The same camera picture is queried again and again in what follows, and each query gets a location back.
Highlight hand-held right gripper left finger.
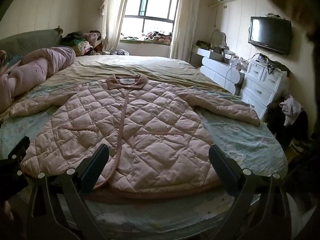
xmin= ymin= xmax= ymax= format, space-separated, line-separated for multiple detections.
xmin=26 ymin=144 xmax=110 ymax=240

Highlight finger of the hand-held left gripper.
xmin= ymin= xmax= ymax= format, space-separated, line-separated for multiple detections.
xmin=7 ymin=136 xmax=30 ymax=162

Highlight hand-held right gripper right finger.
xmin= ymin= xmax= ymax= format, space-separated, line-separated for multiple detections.
xmin=209 ymin=144 xmax=292 ymax=240

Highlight pink quilted jacket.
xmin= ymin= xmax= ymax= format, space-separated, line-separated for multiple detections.
xmin=9 ymin=74 xmax=262 ymax=201

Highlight dark clothes heap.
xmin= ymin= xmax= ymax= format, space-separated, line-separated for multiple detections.
xmin=265 ymin=102 xmax=310 ymax=153

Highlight pile of clothes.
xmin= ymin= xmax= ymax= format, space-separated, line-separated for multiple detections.
xmin=61 ymin=30 xmax=103 ymax=57

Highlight clothes heap on windowsill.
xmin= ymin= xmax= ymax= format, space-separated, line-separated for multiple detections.
xmin=139 ymin=31 xmax=173 ymax=43

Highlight person's left hand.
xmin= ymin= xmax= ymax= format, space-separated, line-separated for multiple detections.
xmin=2 ymin=200 xmax=15 ymax=222

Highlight light blue printed bedsheet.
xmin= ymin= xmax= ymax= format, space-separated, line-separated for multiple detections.
xmin=0 ymin=84 xmax=288 ymax=238

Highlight pink duvet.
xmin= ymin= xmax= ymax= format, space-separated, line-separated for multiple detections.
xmin=0 ymin=46 xmax=76 ymax=113

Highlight white cloth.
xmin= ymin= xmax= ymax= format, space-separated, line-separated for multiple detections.
xmin=279 ymin=96 xmax=303 ymax=127

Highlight white chest of drawers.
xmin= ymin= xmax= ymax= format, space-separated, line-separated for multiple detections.
xmin=239 ymin=59 xmax=291 ymax=120

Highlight white vanity table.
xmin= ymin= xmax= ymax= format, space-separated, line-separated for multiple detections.
xmin=190 ymin=46 xmax=244 ymax=96

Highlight green quilted headboard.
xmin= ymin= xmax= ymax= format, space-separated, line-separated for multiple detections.
xmin=0 ymin=26 xmax=63 ymax=60

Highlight clutter of small bottles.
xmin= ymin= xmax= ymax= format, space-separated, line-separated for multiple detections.
xmin=196 ymin=40 xmax=244 ymax=68

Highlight vanity mirror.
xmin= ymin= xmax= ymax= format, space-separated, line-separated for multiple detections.
xmin=211 ymin=29 xmax=228 ymax=48

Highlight cream curtain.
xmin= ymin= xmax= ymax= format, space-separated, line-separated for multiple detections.
xmin=169 ymin=0 xmax=201 ymax=59
xmin=101 ymin=0 xmax=135 ymax=52

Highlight window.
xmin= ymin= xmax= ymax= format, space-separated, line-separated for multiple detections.
xmin=123 ymin=0 xmax=181 ymax=40

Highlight dark fuzzy cloth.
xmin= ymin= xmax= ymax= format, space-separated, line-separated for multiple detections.
xmin=262 ymin=0 xmax=320 ymax=44

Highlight black wall television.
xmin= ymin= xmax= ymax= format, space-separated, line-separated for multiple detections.
xmin=248 ymin=16 xmax=292 ymax=55

